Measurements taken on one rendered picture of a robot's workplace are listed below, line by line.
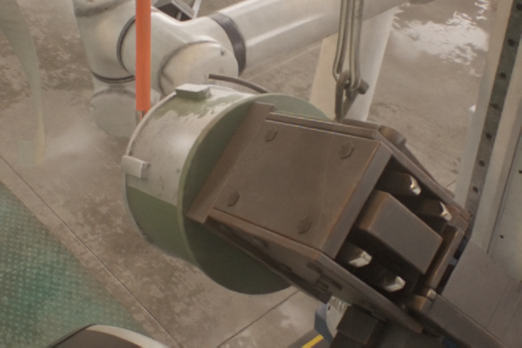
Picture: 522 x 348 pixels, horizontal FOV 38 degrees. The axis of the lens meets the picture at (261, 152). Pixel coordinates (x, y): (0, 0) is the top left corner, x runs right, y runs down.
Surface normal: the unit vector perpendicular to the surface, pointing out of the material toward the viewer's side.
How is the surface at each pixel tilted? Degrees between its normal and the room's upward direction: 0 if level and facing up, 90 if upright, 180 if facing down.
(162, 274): 0
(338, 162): 43
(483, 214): 90
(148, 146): 52
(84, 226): 0
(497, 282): 65
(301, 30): 83
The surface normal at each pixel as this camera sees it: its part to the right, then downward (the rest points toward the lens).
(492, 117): -0.78, 0.40
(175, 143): -0.70, -0.46
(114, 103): -0.11, 0.70
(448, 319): 0.54, 0.14
